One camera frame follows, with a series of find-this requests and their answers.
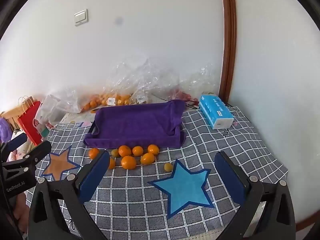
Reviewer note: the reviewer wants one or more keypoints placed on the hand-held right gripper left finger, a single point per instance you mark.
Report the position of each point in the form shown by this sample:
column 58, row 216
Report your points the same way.
column 93, row 177

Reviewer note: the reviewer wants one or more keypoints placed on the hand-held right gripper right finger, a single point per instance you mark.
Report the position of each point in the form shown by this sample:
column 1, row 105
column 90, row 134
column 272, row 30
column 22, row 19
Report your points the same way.
column 228, row 177

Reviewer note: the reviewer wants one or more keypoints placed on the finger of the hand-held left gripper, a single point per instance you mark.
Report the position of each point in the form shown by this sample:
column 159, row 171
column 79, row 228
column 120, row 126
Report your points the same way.
column 16, row 140
column 37, row 153

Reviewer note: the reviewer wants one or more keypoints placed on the mandarin orange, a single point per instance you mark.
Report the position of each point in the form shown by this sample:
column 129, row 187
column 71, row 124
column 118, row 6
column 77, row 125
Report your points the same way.
column 153, row 149
column 128, row 162
column 137, row 150
column 124, row 150
column 112, row 163
column 94, row 153

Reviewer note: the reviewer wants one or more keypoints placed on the small greenish kumquat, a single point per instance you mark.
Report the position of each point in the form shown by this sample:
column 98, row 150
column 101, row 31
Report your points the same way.
column 115, row 152

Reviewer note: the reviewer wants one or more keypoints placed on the black tray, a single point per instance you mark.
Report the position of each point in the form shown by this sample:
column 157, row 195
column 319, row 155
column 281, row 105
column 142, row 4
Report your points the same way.
column 93, row 129

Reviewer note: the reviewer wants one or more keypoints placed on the small yellow kumquat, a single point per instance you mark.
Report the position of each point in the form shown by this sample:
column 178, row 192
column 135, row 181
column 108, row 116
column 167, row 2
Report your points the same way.
column 168, row 166

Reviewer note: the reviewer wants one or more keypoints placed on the heap of small red fruits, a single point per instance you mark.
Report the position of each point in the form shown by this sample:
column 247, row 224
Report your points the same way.
column 181, row 94

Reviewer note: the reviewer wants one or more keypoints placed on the white pink plush toy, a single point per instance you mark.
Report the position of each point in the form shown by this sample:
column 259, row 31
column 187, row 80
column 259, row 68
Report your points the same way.
column 16, row 153

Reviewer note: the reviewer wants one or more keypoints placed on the purple cloth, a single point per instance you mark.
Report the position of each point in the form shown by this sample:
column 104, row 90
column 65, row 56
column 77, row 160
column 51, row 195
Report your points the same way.
column 5, row 131

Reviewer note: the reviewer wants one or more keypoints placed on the red paper shopping bag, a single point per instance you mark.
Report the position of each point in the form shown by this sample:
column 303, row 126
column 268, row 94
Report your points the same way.
column 28, row 125

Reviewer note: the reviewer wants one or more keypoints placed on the small teal packet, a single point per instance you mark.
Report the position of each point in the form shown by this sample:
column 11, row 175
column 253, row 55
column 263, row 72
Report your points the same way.
column 45, row 132

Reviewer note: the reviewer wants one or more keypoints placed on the brown paper shopping bag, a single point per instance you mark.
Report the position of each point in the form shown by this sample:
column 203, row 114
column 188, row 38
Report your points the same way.
column 10, row 115

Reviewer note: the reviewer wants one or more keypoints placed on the grey plaid star blanket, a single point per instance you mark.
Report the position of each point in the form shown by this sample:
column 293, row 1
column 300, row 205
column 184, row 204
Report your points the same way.
column 130, row 200

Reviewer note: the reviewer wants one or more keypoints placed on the white translucent plastic bag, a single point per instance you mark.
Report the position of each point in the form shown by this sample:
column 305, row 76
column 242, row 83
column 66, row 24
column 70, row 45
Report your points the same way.
column 48, row 107

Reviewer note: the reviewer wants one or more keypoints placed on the purple towel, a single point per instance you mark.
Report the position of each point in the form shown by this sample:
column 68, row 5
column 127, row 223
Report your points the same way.
column 135, row 122

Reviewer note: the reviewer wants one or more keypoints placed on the blue tissue pack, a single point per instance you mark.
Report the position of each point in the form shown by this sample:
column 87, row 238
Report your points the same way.
column 215, row 107

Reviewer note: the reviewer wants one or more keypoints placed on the heap of dark bagged mandarins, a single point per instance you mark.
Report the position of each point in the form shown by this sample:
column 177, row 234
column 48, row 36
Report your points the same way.
column 92, row 103

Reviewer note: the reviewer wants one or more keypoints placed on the heap of light bagged oranges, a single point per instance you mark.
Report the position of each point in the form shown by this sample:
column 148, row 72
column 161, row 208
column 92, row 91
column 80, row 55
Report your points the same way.
column 121, row 100

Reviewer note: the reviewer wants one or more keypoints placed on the heap of tan longans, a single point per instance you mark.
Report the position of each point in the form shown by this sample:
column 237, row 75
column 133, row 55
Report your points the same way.
column 140, row 100

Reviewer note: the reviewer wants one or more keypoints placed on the clear crumpled plastic bag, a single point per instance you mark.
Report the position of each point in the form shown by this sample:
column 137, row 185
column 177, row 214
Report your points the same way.
column 150, row 80

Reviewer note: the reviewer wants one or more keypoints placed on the brown wooden door frame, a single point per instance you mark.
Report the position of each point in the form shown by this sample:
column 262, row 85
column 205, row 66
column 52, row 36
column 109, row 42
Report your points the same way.
column 228, row 42

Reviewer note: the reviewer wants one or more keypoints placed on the white wall light switch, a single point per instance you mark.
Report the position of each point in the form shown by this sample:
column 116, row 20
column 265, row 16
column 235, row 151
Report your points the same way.
column 81, row 17

